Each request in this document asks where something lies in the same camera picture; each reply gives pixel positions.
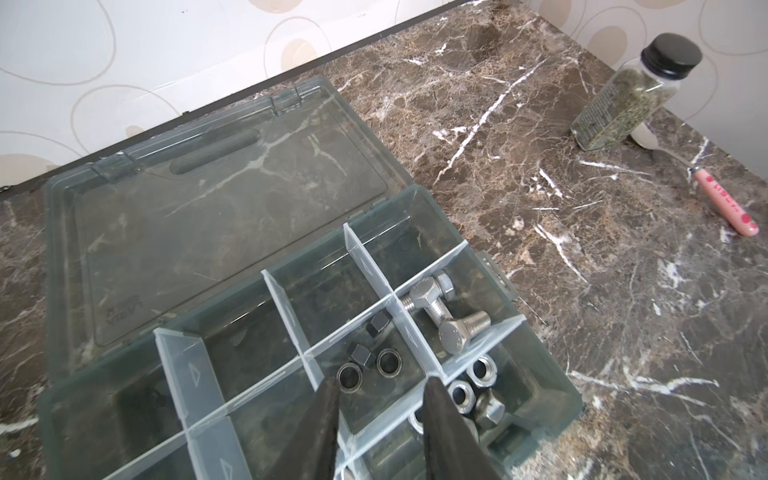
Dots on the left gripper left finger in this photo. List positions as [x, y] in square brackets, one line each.
[312, 450]

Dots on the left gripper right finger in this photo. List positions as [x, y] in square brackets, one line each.
[450, 450]

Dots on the silver hex nuts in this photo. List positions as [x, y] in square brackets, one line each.
[475, 399]

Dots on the silver hex bolt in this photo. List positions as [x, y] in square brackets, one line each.
[431, 295]
[455, 334]

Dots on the grey compartment organizer box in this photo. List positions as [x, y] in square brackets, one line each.
[204, 282]

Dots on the small spice jar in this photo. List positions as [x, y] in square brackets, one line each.
[635, 91]

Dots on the pink handled spoon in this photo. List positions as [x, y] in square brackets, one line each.
[729, 208]

